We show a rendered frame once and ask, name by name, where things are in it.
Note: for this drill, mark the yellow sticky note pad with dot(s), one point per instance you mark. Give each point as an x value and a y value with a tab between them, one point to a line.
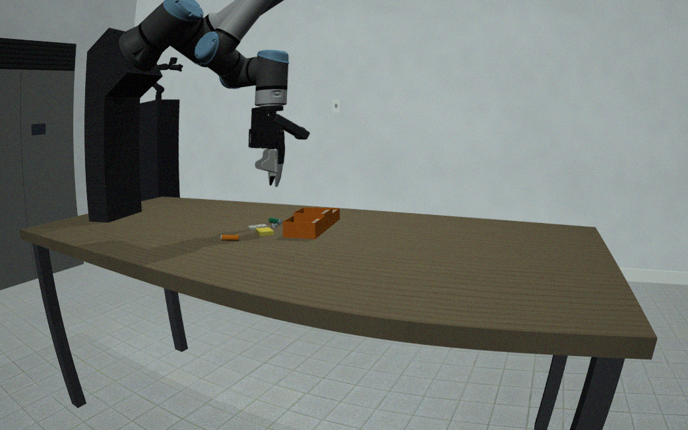
264	231

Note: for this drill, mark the orange rack of bins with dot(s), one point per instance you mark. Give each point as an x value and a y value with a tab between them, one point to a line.
310	223

